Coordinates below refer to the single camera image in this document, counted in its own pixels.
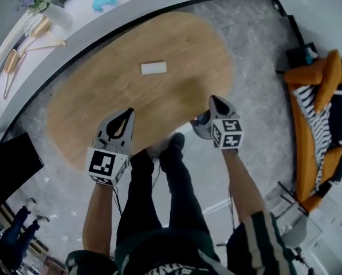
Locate wooden clothes hanger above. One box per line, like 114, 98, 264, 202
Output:
20, 38, 68, 53

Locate black white striped blanket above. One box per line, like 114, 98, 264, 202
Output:
292, 80, 342, 189

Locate grey chair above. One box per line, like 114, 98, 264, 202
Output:
273, 204, 308, 249

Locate person's green striped shirt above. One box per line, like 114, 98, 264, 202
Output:
64, 210, 298, 275

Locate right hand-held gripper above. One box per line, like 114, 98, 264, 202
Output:
209, 95, 243, 150

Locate black flat screen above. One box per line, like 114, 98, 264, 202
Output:
0, 132, 46, 219

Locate black metal rack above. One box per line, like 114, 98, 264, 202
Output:
277, 180, 309, 215

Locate person's left forearm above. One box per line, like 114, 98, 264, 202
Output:
82, 181, 117, 255

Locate orange sofa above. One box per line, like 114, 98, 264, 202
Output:
283, 49, 342, 212

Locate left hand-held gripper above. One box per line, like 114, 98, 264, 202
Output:
86, 108, 136, 187

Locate black box with blue items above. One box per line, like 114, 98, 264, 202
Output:
285, 42, 320, 74

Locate orange cushion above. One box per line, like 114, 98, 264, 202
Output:
313, 49, 342, 115

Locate person's black trousers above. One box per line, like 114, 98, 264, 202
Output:
115, 144, 215, 259

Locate wooden paddle brush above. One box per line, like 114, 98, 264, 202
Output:
2, 48, 27, 100
21, 17, 53, 51

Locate white vase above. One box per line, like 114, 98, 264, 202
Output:
42, 2, 74, 30

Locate person's black shoe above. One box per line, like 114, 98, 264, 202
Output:
168, 132, 186, 152

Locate teal curved toy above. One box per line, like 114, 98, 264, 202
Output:
91, 0, 119, 13

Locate person's right forearm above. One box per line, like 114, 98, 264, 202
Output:
221, 148, 266, 226

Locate white paper trash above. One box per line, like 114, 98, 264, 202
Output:
140, 62, 167, 75

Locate black cable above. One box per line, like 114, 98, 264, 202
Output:
111, 185, 124, 216
151, 155, 162, 190

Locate long white cabinet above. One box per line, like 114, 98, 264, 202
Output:
0, 0, 278, 144

